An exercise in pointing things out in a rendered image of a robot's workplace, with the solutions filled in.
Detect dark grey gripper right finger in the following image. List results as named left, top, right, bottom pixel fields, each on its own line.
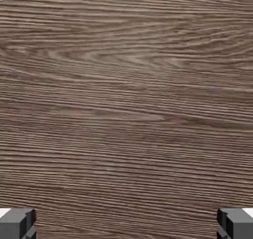
left=216, top=207, right=253, bottom=239

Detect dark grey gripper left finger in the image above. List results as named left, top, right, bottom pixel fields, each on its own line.
left=0, top=207, right=37, bottom=239

